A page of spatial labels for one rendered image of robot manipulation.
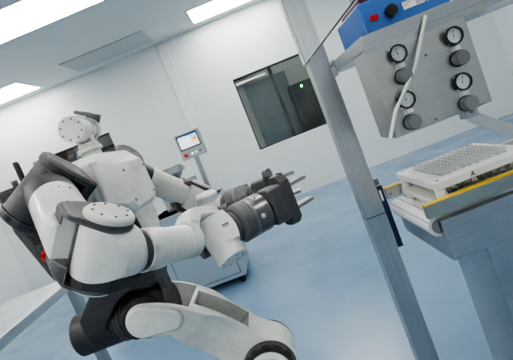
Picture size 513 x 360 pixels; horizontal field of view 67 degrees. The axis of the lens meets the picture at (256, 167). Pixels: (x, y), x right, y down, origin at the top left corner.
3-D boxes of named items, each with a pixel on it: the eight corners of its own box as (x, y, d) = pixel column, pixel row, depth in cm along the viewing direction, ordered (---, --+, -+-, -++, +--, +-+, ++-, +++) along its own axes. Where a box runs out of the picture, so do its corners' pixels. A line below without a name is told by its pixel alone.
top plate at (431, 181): (475, 149, 114) (473, 142, 113) (537, 153, 89) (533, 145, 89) (397, 179, 114) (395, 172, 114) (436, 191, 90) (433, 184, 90)
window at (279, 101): (259, 151, 599) (231, 80, 589) (259, 150, 600) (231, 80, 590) (343, 117, 592) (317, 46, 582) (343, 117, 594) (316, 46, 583)
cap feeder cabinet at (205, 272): (181, 306, 330) (146, 225, 323) (192, 281, 386) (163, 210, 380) (250, 281, 326) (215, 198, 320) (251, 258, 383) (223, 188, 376)
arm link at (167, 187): (188, 214, 144) (133, 193, 132) (202, 182, 146) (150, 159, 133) (201, 223, 135) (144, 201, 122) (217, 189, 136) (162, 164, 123)
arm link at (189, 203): (211, 228, 122) (204, 220, 141) (225, 198, 123) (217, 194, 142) (180, 215, 120) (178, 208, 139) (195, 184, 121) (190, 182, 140)
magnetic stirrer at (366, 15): (369, 35, 84) (354, -5, 84) (346, 55, 106) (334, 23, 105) (455, 0, 84) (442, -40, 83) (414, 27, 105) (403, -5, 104)
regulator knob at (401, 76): (401, 85, 80) (394, 65, 80) (397, 87, 82) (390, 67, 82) (417, 79, 80) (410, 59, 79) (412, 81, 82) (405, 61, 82)
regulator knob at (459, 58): (458, 67, 80) (451, 47, 79) (452, 69, 82) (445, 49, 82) (474, 61, 80) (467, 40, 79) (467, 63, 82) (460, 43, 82)
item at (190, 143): (198, 199, 358) (172, 136, 353) (200, 197, 369) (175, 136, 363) (221, 191, 357) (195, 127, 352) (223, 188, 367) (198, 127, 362)
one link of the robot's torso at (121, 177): (33, 325, 87) (-35, 179, 84) (95, 271, 121) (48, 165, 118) (154, 278, 86) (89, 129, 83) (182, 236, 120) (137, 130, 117)
